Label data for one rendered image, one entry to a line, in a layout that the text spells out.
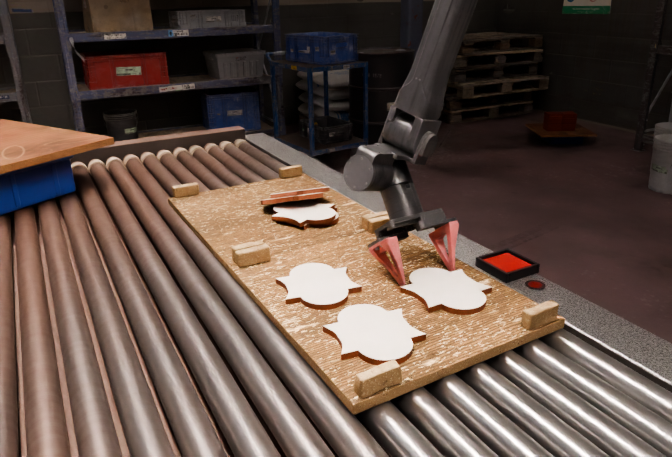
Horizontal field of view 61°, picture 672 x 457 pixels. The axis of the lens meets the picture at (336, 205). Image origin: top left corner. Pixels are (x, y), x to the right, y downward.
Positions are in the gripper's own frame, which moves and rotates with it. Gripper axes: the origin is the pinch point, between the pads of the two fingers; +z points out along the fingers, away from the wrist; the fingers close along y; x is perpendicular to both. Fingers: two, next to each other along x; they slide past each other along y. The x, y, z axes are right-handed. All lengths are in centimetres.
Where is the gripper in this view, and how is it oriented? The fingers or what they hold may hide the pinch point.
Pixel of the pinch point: (426, 272)
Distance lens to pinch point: 93.9
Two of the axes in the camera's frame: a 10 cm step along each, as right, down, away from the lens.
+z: 3.0, 9.3, -2.2
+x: -3.5, 3.2, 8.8
